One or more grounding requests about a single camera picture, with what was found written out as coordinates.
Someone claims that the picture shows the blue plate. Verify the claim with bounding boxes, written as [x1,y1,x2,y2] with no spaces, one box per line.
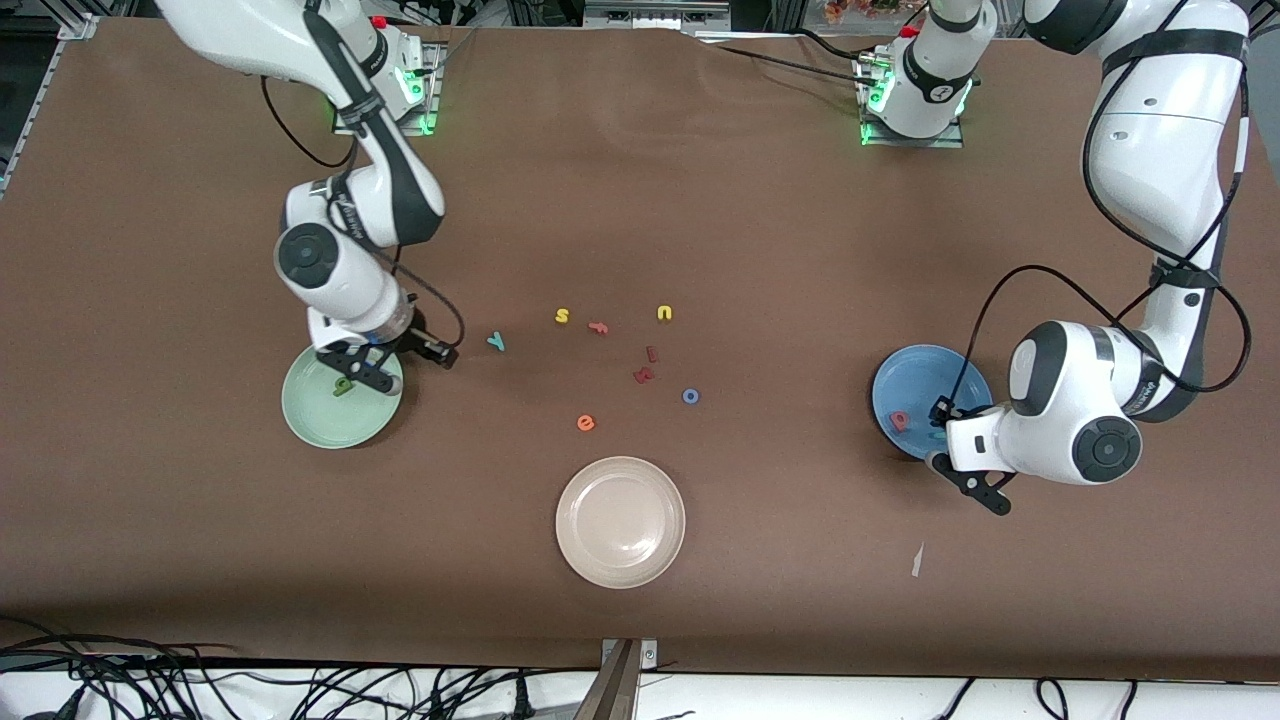
[871,344,995,463]

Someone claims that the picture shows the green plate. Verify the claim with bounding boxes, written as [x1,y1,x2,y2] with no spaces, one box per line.
[281,333,405,450]

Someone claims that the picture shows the beige plate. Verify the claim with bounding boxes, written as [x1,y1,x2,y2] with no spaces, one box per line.
[555,456,687,590]

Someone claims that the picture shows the brown paper table cover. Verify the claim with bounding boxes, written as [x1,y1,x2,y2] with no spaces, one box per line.
[0,18,1280,681]

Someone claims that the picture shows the orange flowers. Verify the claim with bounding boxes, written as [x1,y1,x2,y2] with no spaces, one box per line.
[825,0,921,26]

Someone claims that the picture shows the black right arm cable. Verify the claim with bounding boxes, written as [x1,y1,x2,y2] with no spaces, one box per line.
[260,75,466,351]

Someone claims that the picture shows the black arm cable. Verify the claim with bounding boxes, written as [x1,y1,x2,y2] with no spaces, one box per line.
[960,0,1253,401]
[260,75,466,351]

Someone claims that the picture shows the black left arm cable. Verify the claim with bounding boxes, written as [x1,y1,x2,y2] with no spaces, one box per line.
[960,0,1253,401]

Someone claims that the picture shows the metal clamp bracket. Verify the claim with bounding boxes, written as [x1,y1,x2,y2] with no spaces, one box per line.
[572,637,661,720]

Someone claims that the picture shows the metal frame equipment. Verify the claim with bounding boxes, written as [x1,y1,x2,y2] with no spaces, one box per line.
[585,0,731,31]

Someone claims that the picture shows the tangle of black cables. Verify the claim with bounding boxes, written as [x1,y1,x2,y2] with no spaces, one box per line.
[0,618,601,720]

